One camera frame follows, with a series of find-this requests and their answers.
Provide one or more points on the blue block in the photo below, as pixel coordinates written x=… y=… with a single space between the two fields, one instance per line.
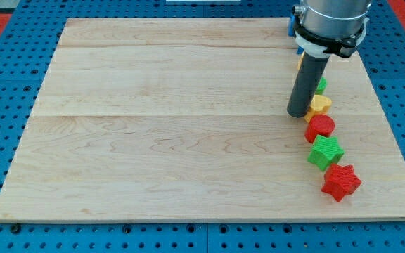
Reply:
x=291 y=33

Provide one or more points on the light wooden board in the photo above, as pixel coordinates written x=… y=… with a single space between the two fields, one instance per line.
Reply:
x=167 y=120

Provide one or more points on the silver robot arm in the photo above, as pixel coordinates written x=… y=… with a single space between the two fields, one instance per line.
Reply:
x=330 y=27

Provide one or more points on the red star block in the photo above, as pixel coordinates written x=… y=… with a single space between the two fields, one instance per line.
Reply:
x=340 y=181

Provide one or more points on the green star block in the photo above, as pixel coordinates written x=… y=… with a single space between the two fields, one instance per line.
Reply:
x=325 y=151

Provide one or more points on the red cylinder block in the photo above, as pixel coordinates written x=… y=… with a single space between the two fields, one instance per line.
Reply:
x=322 y=125

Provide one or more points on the yellow heart block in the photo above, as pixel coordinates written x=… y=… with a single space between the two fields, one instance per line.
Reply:
x=319 y=105

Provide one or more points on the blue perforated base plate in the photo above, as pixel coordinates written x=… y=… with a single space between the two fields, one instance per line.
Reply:
x=26 y=47

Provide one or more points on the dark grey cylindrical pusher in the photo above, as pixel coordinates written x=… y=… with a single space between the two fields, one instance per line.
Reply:
x=306 y=83

